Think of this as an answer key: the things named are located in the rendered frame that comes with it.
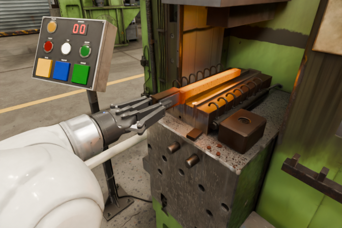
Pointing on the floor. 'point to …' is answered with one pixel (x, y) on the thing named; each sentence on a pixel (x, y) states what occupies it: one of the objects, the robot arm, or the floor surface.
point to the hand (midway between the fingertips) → (166, 100)
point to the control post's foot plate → (123, 203)
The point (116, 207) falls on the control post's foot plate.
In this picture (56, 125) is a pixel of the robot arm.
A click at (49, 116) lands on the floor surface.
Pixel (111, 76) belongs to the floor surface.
